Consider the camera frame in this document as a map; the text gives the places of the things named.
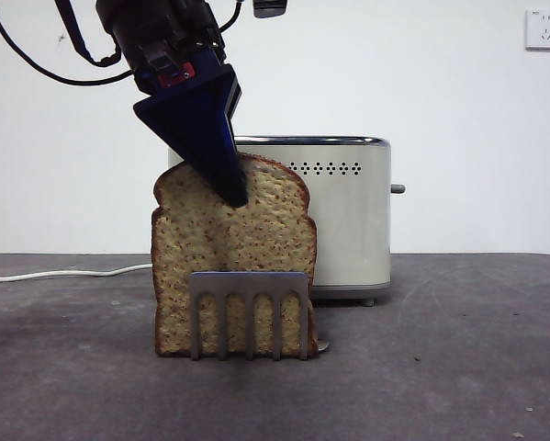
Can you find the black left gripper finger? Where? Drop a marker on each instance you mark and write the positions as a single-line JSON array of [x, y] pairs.
[[236, 94], [201, 133]]

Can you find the brown bread slice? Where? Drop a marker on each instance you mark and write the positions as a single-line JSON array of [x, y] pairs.
[[238, 243]]

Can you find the grey toaster lever knob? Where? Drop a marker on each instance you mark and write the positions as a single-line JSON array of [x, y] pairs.
[[397, 188]]

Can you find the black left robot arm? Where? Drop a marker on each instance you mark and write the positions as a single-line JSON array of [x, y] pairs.
[[150, 23]]

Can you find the silver metal toast rack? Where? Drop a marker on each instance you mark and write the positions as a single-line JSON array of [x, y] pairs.
[[249, 280]]

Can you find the cream toaster with chrome top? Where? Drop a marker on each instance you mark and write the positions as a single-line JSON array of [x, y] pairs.
[[348, 229]]

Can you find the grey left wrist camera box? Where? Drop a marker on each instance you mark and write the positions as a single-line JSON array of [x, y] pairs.
[[270, 7]]

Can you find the white wall socket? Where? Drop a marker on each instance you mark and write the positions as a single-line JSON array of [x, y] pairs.
[[544, 30]]

